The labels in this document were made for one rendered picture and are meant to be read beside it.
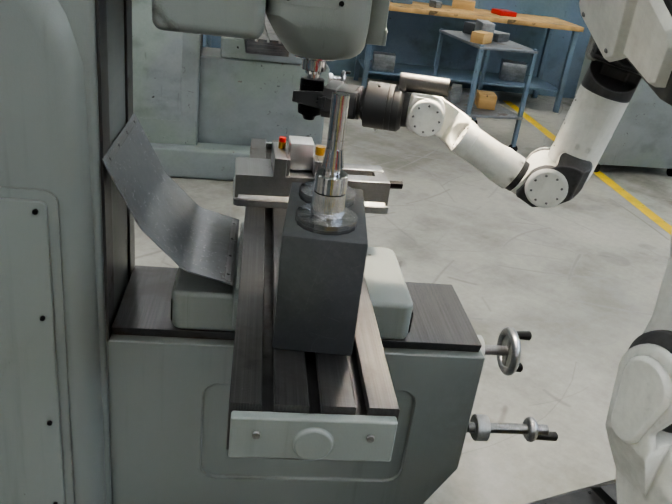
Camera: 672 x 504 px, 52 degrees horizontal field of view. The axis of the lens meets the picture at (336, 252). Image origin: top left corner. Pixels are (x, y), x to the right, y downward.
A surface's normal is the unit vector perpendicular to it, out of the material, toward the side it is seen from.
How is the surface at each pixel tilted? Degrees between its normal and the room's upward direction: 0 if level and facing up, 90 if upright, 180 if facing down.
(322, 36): 118
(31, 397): 88
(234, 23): 90
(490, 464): 0
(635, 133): 90
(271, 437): 90
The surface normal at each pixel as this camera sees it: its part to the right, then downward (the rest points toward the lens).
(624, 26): -0.48, 0.83
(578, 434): 0.11, -0.90
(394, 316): 0.08, 0.43
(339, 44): 0.09, 0.86
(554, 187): -0.24, 0.46
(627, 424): -0.91, 0.07
